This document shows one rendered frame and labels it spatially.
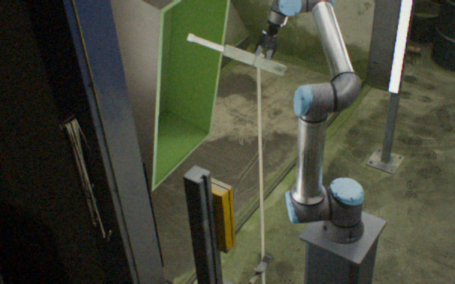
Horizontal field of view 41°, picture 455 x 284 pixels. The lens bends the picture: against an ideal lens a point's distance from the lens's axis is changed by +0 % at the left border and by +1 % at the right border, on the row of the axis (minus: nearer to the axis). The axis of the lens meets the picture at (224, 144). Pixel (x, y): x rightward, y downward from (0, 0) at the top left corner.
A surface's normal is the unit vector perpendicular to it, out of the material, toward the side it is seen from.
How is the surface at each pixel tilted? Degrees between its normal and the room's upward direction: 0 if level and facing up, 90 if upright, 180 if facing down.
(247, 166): 0
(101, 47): 90
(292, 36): 90
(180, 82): 90
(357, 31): 90
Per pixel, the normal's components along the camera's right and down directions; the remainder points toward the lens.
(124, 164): 0.82, 0.33
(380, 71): -0.57, 0.55
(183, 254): -0.06, -0.77
